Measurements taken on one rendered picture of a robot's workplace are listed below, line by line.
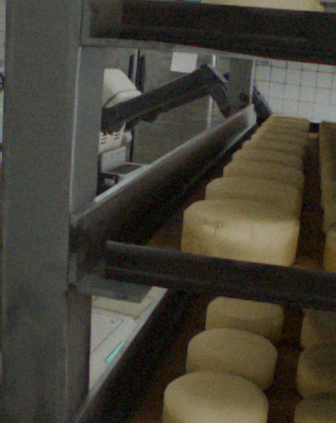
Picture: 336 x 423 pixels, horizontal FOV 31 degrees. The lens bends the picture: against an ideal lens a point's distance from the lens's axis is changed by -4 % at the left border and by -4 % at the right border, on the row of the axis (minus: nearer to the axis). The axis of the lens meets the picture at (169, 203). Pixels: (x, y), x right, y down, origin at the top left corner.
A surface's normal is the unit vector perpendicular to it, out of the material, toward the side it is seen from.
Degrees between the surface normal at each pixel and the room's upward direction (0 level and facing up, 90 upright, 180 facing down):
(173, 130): 90
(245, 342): 0
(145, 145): 91
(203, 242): 90
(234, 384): 0
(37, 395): 90
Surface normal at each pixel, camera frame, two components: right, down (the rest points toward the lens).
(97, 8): 0.97, 0.13
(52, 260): -0.22, 0.22
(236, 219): 0.08, -0.97
